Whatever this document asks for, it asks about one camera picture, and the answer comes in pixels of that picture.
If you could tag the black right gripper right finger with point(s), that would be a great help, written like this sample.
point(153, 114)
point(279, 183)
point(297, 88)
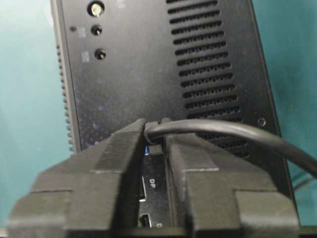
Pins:
point(225, 196)

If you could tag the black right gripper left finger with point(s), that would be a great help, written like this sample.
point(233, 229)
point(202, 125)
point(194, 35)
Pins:
point(92, 194)

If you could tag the black mini PC box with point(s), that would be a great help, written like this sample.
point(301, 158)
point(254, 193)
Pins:
point(163, 61)

